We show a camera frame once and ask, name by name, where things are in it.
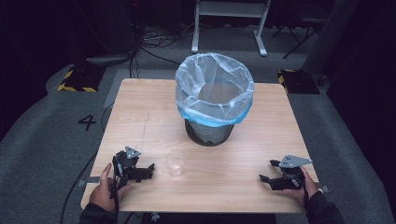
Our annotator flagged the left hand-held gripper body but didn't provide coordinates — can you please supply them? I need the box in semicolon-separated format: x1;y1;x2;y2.
111;146;148;191

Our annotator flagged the translucent blue bin bag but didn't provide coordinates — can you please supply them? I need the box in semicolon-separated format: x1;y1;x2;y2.
174;51;255;128

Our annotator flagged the black floor cable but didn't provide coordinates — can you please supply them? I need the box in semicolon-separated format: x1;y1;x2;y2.
58;101;116;224

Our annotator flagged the black yellow striped base plate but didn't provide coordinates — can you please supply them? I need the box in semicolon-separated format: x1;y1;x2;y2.
57;65;106;93
276;68;321;95

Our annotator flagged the grey curtain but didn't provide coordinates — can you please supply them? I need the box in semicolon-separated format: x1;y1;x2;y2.
301;0;361;75

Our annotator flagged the black mesh waste bin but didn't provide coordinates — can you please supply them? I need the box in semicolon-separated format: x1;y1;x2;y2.
184;119;235;147

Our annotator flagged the white metal stand frame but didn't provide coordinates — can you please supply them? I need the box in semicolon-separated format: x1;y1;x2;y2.
191;0;272;58

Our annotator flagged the person's left hand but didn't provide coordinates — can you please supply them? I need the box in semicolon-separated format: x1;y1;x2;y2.
89;161;132;213

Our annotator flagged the person's right hand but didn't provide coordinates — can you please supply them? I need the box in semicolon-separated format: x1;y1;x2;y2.
281;166;319;207

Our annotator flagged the black folding stand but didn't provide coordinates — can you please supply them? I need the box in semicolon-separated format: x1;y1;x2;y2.
272;6;330;60

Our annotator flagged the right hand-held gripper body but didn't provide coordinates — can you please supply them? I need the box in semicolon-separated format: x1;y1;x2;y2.
270;154;314;191

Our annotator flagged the bundle of black cables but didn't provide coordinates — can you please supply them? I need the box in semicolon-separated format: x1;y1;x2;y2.
125;0;149;79

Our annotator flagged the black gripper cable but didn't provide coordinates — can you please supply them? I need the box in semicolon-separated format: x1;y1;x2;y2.
109;156;124;216

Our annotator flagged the clear plastic cup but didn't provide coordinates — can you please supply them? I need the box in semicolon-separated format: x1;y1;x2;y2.
163;147;188;178

